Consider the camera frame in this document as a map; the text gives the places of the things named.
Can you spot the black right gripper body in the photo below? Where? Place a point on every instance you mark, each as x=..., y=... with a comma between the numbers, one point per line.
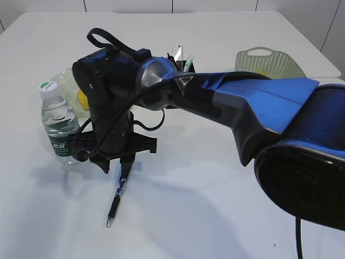
x=113, y=148

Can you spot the yellow pear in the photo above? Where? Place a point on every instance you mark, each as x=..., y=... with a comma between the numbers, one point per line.
x=82, y=99

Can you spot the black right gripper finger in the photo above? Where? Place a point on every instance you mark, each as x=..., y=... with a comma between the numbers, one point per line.
x=103, y=163
x=126, y=163

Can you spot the green utility knife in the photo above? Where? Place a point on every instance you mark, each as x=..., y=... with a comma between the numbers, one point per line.
x=188, y=62

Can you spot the clear plastic ruler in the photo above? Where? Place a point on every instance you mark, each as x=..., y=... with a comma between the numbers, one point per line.
x=177, y=52

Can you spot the black square pen holder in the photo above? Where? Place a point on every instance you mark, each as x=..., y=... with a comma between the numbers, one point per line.
x=180, y=65

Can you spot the green woven plastic basket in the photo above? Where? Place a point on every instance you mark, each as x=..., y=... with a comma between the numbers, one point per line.
x=267, y=62

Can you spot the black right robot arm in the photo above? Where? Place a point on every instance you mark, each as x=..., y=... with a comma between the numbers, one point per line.
x=293, y=129

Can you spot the black gel pen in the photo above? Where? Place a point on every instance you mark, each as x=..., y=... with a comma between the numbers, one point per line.
x=170, y=57
x=116, y=201

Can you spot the clear water bottle green label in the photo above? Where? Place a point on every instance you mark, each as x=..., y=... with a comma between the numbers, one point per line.
x=59, y=120

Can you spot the green wavy glass plate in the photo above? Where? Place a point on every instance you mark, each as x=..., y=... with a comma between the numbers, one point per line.
x=69, y=88

